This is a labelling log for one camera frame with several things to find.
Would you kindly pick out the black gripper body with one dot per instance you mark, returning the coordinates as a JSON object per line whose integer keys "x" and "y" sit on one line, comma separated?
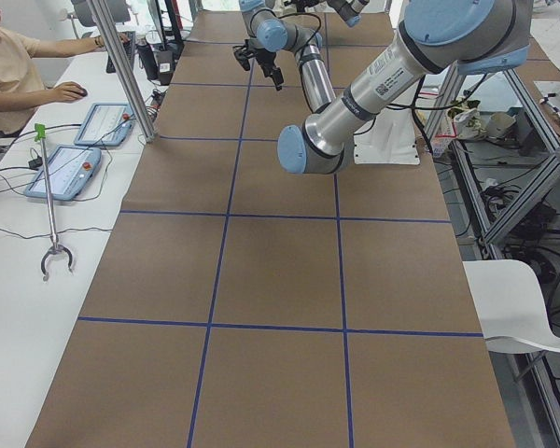
{"x": 264, "y": 59}

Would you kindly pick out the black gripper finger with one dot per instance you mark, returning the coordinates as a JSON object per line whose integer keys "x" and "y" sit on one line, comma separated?
{"x": 274, "y": 73}

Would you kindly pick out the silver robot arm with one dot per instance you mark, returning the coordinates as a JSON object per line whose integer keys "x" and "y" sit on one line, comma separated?
{"x": 349, "y": 11}
{"x": 481, "y": 37}

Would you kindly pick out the black water bottle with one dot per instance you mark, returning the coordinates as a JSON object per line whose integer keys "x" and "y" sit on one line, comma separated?
{"x": 147, "y": 58}

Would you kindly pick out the black keyboard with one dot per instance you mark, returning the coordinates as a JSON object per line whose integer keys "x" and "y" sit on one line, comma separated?
{"x": 129, "y": 50}

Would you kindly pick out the far blue teach pendant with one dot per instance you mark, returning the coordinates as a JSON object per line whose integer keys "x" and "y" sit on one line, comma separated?
{"x": 106, "y": 124}

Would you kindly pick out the blue teach pendant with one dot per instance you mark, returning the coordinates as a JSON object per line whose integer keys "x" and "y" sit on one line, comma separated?
{"x": 106, "y": 124}
{"x": 70, "y": 169}

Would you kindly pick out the near blue teach pendant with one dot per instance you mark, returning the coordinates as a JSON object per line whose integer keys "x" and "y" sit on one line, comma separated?
{"x": 70, "y": 169}

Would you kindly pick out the metal reacher grabber tool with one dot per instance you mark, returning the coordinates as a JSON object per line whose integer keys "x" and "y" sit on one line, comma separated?
{"x": 56, "y": 248}

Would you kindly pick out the person in beige shirt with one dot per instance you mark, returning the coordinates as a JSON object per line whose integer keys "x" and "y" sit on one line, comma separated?
{"x": 22, "y": 90}

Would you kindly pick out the white chair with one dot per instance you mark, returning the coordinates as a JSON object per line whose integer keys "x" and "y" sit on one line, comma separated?
{"x": 510, "y": 306}

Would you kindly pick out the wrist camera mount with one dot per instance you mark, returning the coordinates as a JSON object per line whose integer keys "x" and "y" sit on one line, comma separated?
{"x": 244, "y": 53}

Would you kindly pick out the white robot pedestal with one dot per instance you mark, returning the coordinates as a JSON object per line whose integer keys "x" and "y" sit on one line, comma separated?
{"x": 389, "y": 139}

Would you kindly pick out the aluminium frame post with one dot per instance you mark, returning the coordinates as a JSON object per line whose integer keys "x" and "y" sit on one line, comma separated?
{"x": 107, "y": 28}

